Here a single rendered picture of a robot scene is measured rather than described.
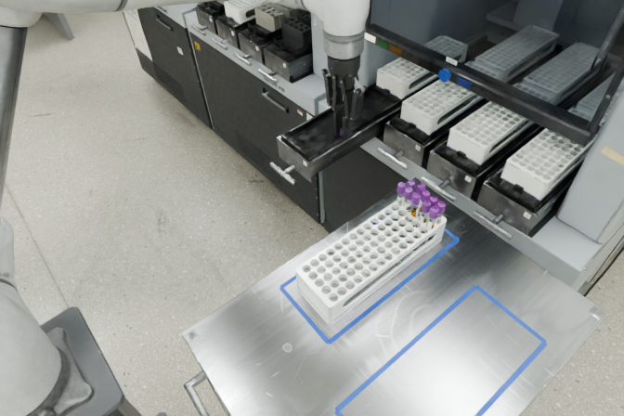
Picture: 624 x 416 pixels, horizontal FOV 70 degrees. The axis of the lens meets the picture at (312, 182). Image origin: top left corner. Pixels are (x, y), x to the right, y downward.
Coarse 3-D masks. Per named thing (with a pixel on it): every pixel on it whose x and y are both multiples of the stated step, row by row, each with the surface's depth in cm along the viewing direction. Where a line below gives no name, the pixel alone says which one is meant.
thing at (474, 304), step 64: (448, 256) 87; (512, 256) 87; (256, 320) 80; (320, 320) 79; (384, 320) 79; (448, 320) 78; (512, 320) 78; (576, 320) 77; (192, 384) 76; (256, 384) 72; (320, 384) 71; (384, 384) 71; (448, 384) 71; (512, 384) 70
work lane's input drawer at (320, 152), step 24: (384, 96) 127; (408, 96) 126; (312, 120) 121; (360, 120) 121; (384, 120) 122; (288, 144) 115; (312, 144) 115; (336, 144) 115; (360, 144) 121; (288, 168) 116; (312, 168) 112
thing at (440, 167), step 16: (528, 128) 114; (544, 128) 118; (512, 144) 111; (432, 160) 112; (448, 160) 108; (464, 160) 107; (496, 160) 108; (448, 176) 110; (464, 176) 106; (480, 176) 105; (448, 192) 108; (464, 192) 109
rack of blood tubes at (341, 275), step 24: (384, 216) 88; (408, 216) 87; (336, 240) 84; (360, 240) 84; (384, 240) 83; (408, 240) 84; (432, 240) 87; (312, 264) 82; (336, 264) 80; (360, 264) 80; (384, 264) 81; (408, 264) 85; (312, 288) 77; (336, 288) 76; (360, 288) 77; (336, 312) 76
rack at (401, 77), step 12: (396, 60) 130; (384, 72) 126; (396, 72) 127; (408, 72) 127; (420, 72) 125; (432, 72) 135; (384, 84) 128; (396, 84) 124; (408, 84) 124; (420, 84) 128; (396, 96) 126
